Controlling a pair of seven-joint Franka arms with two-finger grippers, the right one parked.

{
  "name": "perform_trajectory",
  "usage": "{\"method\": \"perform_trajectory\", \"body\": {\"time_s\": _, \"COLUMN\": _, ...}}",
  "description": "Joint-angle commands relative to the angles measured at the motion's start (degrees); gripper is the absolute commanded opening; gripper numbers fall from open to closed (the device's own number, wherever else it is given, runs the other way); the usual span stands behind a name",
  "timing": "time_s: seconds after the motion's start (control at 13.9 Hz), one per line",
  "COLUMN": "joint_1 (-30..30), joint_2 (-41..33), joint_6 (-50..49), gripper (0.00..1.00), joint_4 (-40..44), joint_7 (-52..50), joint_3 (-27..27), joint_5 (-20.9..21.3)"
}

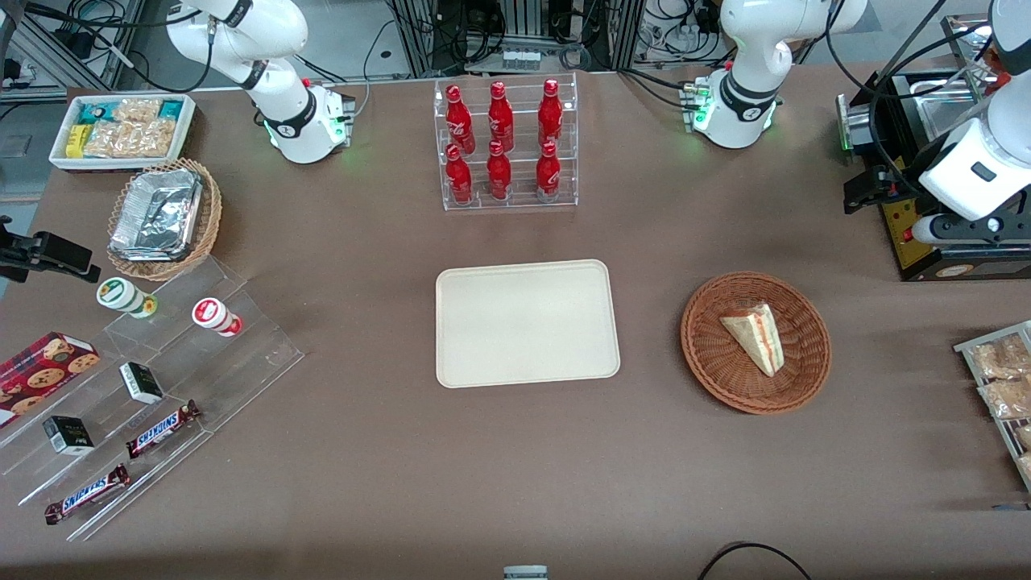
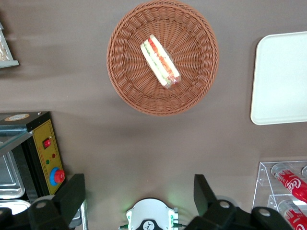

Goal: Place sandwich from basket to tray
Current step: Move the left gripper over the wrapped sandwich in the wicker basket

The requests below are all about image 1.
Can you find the yellow snack packet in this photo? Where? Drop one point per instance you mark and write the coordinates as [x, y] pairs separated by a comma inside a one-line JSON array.
[[76, 141]]

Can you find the teal snack packet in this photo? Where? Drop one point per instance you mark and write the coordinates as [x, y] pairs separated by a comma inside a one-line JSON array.
[[171, 108], [92, 113]]

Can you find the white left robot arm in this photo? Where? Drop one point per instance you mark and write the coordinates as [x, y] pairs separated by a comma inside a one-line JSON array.
[[749, 48]]

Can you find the triangular sandwich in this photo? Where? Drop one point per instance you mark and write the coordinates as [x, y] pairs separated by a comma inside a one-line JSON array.
[[757, 338]]

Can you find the red lid white cup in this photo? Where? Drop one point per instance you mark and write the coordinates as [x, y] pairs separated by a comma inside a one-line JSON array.
[[213, 314]]

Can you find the clear bag of pastry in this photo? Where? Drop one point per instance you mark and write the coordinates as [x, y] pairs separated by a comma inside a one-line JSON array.
[[1025, 466], [1003, 358], [1023, 437], [1007, 399]]

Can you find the aluminium foil containers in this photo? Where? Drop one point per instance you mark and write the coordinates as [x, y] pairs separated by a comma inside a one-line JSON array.
[[157, 213]]

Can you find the clear bag of crackers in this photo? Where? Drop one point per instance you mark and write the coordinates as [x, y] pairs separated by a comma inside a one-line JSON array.
[[129, 141], [137, 109]]

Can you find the green lid white cup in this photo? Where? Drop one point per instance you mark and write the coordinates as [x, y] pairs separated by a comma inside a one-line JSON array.
[[121, 296]]

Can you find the aluminium frame rack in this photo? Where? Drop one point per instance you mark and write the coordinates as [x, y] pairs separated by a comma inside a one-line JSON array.
[[523, 24]]

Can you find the black hot food machine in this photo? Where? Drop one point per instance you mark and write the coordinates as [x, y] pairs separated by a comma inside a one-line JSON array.
[[902, 250]]

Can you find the beige plastic tray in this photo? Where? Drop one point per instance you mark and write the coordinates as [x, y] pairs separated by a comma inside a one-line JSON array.
[[523, 322]]

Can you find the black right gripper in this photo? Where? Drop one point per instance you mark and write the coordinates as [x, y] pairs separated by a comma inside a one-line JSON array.
[[47, 252]]

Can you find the small black white box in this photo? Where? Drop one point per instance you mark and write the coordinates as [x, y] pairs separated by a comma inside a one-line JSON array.
[[68, 436], [142, 383]]

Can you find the Snickers chocolate bar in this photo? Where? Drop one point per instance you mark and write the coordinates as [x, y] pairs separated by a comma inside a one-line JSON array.
[[161, 431], [84, 495]]

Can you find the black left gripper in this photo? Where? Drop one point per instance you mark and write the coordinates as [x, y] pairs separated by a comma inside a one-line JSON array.
[[896, 184]]

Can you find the clear acrylic bottle rack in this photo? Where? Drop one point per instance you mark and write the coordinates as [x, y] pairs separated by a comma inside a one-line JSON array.
[[519, 173]]

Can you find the red cola bottle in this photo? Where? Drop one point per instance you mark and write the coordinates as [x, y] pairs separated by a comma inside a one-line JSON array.
[[550, 113], [459, 179], [548, 173], [459, 121], [498, 176], [500, 119]]

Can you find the round brown wicker basket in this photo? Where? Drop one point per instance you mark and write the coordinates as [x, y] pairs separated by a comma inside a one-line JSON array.
[[725, 370]]

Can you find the red cookie box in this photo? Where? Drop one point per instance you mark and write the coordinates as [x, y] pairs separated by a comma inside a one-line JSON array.
[[40, 370]]

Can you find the white rectangular snack bin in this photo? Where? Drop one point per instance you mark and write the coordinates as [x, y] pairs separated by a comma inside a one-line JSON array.
[[64, 161]]

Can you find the steel food pan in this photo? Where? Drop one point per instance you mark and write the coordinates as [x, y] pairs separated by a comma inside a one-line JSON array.
[[946, 113]]

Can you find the oval light wicker basket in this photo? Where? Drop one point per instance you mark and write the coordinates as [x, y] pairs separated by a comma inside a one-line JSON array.
[[208, 217]]

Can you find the clear acrylic stepped display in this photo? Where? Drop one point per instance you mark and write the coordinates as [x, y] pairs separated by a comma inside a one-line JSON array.
[[242, 362]]

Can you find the small grey device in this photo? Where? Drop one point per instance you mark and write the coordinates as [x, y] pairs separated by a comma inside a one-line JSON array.
[[525, 573]]

